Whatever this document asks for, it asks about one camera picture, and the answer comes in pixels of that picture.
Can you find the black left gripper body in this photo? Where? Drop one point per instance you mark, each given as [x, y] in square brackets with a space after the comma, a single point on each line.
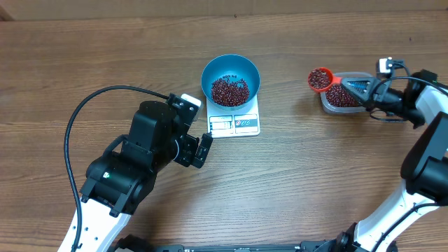
[187, 149]

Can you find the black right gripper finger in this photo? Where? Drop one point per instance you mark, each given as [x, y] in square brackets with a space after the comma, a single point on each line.
[358, 85]
[363, 97]

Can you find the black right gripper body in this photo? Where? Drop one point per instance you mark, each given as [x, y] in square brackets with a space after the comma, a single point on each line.
[381, 95]

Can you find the red measuring scoop blue handle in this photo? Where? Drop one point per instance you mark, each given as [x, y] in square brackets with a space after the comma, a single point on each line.
[322, 79]

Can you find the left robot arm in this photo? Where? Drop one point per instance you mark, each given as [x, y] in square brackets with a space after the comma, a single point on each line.
[118, 180]

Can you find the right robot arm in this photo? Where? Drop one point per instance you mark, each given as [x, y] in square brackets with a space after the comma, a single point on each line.
[423, 186]

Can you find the white digital kitchen scale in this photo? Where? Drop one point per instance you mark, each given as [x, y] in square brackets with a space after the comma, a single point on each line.
[225, 123]

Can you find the red beans in bowl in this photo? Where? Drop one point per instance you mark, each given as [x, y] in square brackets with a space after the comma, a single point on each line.
[230, 91]

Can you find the blue plastic bowl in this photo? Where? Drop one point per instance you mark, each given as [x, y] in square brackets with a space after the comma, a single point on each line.
[231, 64]

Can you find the clear plastic food container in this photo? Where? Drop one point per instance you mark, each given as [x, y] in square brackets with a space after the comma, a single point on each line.
[329, 108]

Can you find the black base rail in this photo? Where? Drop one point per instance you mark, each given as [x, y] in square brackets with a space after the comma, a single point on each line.
[132, 243]

